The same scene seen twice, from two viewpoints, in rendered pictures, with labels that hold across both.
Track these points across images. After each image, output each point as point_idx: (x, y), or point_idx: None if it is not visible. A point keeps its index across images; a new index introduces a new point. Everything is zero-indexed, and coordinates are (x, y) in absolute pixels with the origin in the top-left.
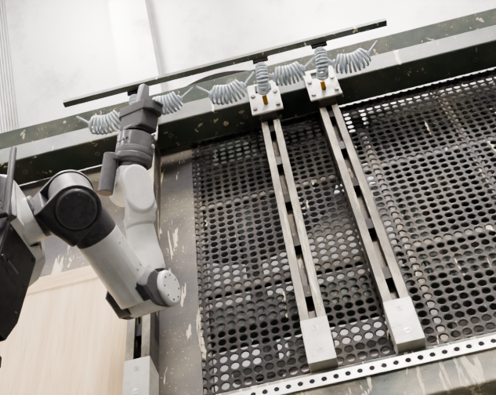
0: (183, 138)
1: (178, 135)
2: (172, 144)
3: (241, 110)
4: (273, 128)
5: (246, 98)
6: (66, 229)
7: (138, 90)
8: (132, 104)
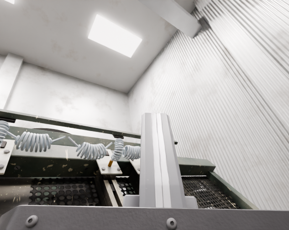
0: (28, 172)
1: (24, 169)
2: (13, 175)
3: (86, 164)
4: (112, 188)
5: (92, 156)
6: None
7: (147, 128)
8: (169, 216)
